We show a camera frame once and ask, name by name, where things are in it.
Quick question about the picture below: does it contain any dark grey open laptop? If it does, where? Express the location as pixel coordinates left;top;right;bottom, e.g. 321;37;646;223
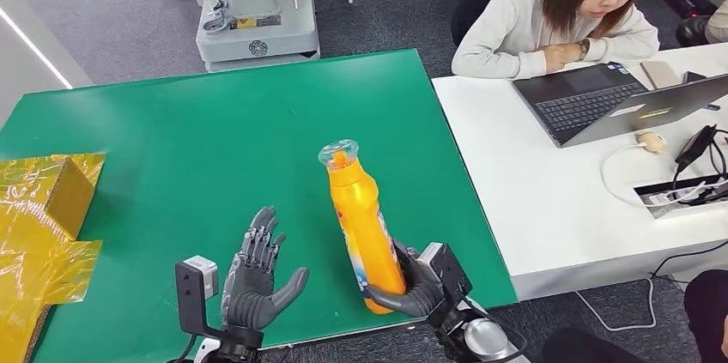
512;62;728;149

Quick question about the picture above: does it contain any small beige charger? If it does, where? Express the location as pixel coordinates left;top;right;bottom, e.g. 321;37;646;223
634;130;668;155

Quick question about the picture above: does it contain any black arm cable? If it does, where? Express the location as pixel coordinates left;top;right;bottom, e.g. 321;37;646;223
488;319;531;363
169;334;199;363

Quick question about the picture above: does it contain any black rounded object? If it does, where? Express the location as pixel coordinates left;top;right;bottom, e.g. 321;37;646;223
540;326;652;363
682;269;728;363

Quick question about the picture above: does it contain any black power adapter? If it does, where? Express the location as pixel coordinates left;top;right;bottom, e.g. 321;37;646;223
674;124;719;174

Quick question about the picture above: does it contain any person at desk edge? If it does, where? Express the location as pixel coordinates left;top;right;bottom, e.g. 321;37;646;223
704;0;728;45

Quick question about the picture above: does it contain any black hanging desk cable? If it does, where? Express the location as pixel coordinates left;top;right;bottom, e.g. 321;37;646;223
650;239;728;285

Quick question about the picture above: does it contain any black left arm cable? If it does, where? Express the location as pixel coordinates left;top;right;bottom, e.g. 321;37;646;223
169;334;199;363

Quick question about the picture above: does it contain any white floor cable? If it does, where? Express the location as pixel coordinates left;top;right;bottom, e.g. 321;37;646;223
573;274;659;333

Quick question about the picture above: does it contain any beige notebook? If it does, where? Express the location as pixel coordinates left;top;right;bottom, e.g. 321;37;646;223
640;59;683;90

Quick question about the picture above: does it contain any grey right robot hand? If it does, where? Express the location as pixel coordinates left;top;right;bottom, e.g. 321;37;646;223
363;239;448;319

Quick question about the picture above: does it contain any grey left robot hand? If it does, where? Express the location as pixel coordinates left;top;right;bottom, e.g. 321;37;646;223
220;205;311;332

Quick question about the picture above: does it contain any desk socket tray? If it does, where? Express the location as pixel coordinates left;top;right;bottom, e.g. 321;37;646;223
633;173;728;221

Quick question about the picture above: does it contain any orange detergent bottle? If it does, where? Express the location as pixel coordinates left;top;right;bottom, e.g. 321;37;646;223
317;139;409;316

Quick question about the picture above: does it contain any person's hand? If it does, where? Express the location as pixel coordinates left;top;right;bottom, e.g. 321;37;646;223
542;41;582;74

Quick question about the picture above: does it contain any white desk cable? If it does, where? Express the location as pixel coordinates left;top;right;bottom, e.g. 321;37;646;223
599;142;712;209

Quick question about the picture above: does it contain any green table mat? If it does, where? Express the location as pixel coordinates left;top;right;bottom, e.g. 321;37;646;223
0;48;519;363

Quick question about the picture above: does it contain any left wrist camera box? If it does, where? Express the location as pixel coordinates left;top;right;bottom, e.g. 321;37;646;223
174;255;221;340

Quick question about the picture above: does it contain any yellow-taped cardboard box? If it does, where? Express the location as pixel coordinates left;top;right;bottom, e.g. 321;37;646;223
0;153;107;363

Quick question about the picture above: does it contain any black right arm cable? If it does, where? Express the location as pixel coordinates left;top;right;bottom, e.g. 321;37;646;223
488;319;531;363

